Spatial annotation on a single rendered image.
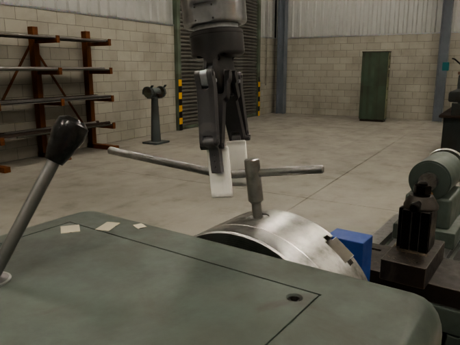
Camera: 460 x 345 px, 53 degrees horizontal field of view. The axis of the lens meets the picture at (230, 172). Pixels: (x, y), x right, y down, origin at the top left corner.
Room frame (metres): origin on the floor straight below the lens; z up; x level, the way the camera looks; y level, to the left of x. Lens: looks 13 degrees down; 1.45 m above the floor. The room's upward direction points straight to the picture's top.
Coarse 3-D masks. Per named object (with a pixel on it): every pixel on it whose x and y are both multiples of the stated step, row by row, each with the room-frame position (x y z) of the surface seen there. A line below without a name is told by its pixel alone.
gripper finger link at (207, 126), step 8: (208, 72) 0.61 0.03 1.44; (200, 80) 0.61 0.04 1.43; (208, 80) 0.61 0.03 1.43; (200, 88) 0.61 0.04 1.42; (208, 88) 0.61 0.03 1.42; (216, 88) 0.62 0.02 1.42; (200, 96) 0.61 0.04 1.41; (208, 96) 0.61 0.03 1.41; (216, 96) 0.61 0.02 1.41; (200, 104) 0.61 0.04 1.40; (208, 104) 0.61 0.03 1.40; (216, 104) 0.61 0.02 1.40; (200, 112) 0.61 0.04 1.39; (208, 112) 0.61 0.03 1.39; (216, 112) 0.61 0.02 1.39; (200, 120) 0.61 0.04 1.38; (208, 120) 0.60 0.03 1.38; (216, 120) 0.60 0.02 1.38; (200, 128) 0.61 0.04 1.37; (208, 128) 0.60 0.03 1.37; (216, 128) 0.60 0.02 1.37; (200, 136) 0.60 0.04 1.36; (216, 136) 0.60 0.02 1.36; (200, 144) 0.60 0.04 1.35; (216, 144) 0.60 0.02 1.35
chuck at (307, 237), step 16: (224, 224) 0.64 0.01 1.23; (240, 224) 0.61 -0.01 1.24; (256, 224) 0.61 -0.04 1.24; (272, 224) 0.61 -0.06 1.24; (288, 224) 0.62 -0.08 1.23; (304, 224) 0.63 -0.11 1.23; (288, 240) 0.57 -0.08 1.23; (304, 240) 0.59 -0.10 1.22; (320, 240) 0.60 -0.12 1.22; (320, 256) 0.57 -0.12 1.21; (336, 256) 0.59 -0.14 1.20; (336, 272) 0.56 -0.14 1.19; (352, 272) 0.58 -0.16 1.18
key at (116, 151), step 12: (120, 156) 0.72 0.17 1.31; (132, 156) 0.71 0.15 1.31; (144, 156) 0.70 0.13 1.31; (156, 156) 0.70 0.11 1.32; (180, 168) 0.68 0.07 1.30; (192, 168) 0.68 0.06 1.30; (204, 168) 0.67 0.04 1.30; (264, 168) 0.65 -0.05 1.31; (276, 168) 0.64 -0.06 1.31; (288, 168) 0.63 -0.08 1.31; (300, 168) 0.63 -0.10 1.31; (312, 168) 0.62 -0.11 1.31
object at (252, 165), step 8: (248, 160) 0.65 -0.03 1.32; (256, 160) 0.65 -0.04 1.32; (248, 168) 0.64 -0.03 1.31; (256, 168) 0.64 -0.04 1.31; (248, 176) 0.64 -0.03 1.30; (256, 176) 0.64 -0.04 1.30; (248, 184) 0.64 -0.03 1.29; (256, 184) 0.64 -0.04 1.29; (248, 192) 0.65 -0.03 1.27; (256, 192) 0.64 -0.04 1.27; (248, 200) 0.65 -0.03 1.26; (256, 200) 0.64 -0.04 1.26; (256, 208) 0.64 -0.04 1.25; (256, 216) 0.64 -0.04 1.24
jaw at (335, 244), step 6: (330, 240) 0.62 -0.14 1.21; (336, 240) 0.66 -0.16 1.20; (330, 246) 0.61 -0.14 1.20; (336, 246) 0.62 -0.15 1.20; (342, 246) 0.65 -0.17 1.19; (336, 252) 0.61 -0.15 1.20; (342, 252) 0.62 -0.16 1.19; (348, 252) 0.65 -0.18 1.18; (342, 258) 0.60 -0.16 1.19; (348, 258) 0.61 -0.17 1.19; (348, 264) 0.60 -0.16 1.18
